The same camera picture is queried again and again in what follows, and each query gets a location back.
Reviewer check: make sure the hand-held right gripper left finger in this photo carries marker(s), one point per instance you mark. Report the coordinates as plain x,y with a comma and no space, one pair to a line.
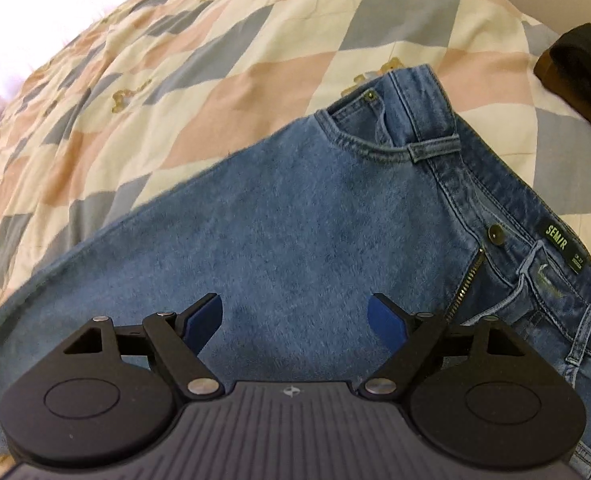
204,321

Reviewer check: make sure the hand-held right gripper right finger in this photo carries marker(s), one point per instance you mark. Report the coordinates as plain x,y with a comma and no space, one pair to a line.
386,321

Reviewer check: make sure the checkered pastel blanket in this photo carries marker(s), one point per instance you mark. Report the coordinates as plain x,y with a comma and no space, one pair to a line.
185,60

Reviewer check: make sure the black folded garment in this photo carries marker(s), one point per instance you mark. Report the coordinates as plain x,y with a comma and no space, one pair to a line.
583,67

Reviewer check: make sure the pink curtain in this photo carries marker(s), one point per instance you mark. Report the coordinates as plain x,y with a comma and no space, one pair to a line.
5,35

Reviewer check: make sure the blue denim jeans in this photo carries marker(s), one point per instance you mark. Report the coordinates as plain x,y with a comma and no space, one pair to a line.
295,240

